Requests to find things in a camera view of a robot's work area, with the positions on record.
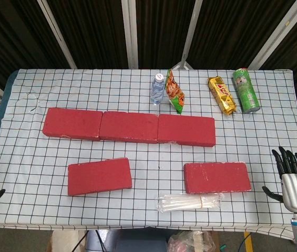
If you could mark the white metal frame post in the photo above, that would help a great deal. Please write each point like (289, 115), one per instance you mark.
(277, 34)
(190, 34)
(56, 32)
(129, 31)

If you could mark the clear wrapped straw bundle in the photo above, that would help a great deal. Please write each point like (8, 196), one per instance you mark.
(187, 202)

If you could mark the small clear water bottle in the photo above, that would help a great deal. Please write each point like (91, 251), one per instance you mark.
(157, 90)

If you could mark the gold biscuit pack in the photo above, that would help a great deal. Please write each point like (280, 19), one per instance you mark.
(221, 95)

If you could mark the green chip can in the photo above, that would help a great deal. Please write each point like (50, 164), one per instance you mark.
(246, 90)

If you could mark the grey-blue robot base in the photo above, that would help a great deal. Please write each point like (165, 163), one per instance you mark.
(132, 242)

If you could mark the orange green snack bag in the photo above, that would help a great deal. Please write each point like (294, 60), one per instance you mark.
(174, 92)

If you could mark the white black checkered tablecloth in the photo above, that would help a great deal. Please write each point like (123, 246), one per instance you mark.
(148, 157)

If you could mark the crumpled clear plastic bag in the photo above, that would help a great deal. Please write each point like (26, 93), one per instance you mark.
(190, 241)

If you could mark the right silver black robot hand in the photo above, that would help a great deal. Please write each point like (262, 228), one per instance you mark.
(295, 189)

